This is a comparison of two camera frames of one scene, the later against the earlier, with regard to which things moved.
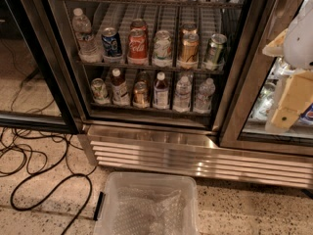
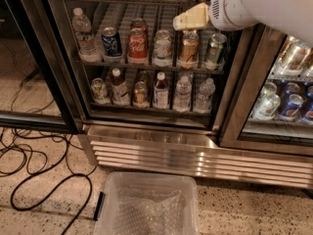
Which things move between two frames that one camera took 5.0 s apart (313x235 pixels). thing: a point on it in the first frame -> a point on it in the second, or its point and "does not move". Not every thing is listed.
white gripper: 299,46 -> 222,13
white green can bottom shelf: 99,91 does not move
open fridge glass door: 34,90 does not move
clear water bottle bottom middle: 182,95 does not move
